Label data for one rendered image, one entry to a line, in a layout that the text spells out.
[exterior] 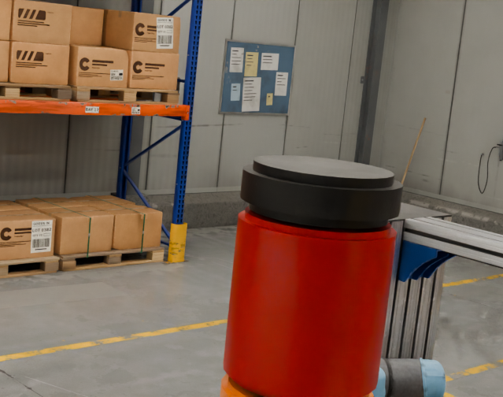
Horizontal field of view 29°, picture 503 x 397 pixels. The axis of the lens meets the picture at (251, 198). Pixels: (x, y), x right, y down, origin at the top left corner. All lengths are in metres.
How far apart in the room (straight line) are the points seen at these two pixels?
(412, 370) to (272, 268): 1.44
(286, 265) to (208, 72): 11.59
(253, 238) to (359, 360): 0.05
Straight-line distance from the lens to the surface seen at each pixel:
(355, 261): 0.29
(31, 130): 10.57
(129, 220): 9.85
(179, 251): 10.13
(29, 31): 8.96
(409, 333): 2.21
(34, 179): 10.67
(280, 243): 0.29
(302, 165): 0.30
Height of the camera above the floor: 2.38
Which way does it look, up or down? 9 degrees down
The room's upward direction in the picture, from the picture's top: 6 degrees clockwise
